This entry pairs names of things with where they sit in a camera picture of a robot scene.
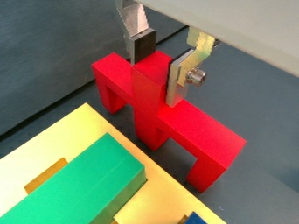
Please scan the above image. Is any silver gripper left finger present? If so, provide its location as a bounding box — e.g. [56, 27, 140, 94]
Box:
[116, 0, 156, 65]

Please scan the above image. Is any blue rectangular block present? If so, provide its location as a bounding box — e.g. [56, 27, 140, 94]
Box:
[183, 212, 209, 224]

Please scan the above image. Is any green rectangular block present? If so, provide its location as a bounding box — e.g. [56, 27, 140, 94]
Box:
[0, 134, 146, 224]

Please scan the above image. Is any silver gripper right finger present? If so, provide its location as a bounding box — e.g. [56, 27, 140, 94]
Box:
[166, 27, 215, 107]

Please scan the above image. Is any red E-shaped block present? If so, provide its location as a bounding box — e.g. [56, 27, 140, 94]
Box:
[92, 51, 246, 192]

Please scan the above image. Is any yellow base board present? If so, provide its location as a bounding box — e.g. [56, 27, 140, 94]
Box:
[0, 104, 227, 224]

